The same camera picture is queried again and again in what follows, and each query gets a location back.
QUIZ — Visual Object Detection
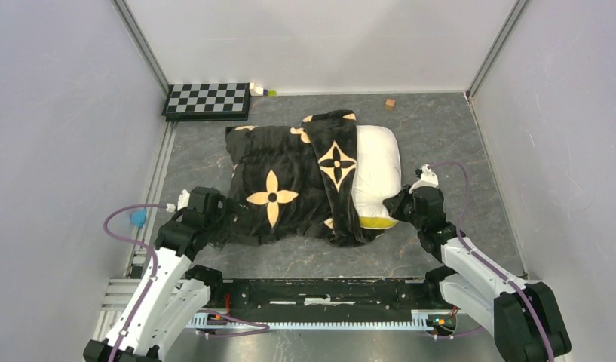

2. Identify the small white block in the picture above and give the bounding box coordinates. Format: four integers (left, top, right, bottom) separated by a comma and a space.
249, 83, 267, 97

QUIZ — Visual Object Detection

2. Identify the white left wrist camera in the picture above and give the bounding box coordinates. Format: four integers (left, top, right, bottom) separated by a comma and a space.
176, 189, 190, 211

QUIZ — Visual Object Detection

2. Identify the small wooden cube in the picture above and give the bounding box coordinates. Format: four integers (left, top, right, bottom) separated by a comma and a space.
385, 99, 396, 111

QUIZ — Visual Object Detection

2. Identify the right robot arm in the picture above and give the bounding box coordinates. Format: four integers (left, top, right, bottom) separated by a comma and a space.
383, 186, 572, 361

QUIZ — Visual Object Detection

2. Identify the black white checkerboard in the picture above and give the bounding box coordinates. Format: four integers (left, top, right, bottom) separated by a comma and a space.
161, 82, 251, 122

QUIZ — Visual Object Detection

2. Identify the blue clip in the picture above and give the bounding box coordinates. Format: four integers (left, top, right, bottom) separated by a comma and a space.
130, 208, 147, 229

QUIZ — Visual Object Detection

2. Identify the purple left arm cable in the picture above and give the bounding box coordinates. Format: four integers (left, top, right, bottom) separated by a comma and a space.
103, 203, 176, 362

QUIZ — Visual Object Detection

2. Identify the black pillowcase with yellow flowers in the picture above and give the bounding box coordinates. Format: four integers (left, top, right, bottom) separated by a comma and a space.
223, 109, 397, 247

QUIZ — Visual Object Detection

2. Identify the white pillow with yellow edge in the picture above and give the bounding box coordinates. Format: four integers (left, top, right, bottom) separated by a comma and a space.
351, 125, 401, 230

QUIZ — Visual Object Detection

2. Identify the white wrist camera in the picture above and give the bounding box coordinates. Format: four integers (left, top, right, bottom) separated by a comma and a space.
176, 189, 190, 211
409, 164, 439, 194

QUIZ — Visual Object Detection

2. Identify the white toothed cable duct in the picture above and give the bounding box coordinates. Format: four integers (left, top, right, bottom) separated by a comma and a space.
185, 312, 458, 332

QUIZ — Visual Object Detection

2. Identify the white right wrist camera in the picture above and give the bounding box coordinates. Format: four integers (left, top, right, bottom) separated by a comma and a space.
409, 164, 439, 194

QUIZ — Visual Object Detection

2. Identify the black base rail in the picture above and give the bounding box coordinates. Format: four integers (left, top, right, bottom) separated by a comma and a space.
206, 278, 452, 323

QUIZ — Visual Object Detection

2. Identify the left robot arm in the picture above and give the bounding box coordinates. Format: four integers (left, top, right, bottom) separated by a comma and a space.
83, 187, 246, 361

